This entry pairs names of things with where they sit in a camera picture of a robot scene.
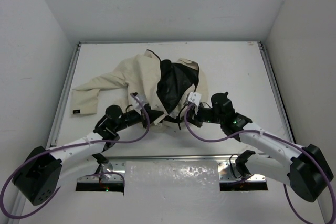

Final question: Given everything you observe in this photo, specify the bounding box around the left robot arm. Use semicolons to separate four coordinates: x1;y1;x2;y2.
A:
12;105;163;206

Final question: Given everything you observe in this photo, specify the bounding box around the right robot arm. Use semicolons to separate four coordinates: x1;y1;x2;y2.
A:
184;92;334;202

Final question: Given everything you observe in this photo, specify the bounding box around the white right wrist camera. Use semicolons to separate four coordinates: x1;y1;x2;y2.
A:
185;92;202;108

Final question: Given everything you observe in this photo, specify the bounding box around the white foreground cover panel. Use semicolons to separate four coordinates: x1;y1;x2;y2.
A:
23;175;323;223

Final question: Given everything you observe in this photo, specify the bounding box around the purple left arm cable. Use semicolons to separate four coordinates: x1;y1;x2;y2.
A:
0;94;152;219

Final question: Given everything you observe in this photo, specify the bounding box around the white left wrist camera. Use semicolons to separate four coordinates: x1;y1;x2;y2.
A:
130;92;148;114

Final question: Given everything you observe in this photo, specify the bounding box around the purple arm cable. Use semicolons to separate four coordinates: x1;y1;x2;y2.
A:
0;94;152;219
184;103;334;222

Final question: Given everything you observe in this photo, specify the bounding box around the cream jacket with black lining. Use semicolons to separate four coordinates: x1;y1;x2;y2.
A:
70;50;209;131

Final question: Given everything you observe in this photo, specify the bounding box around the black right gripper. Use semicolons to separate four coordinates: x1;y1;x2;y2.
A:
181;102;223;128

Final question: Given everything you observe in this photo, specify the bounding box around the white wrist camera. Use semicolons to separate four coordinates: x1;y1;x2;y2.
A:
185;92;202;108
130;92;148;114

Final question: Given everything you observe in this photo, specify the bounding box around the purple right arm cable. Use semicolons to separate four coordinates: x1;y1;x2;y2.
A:
184;103;334;222

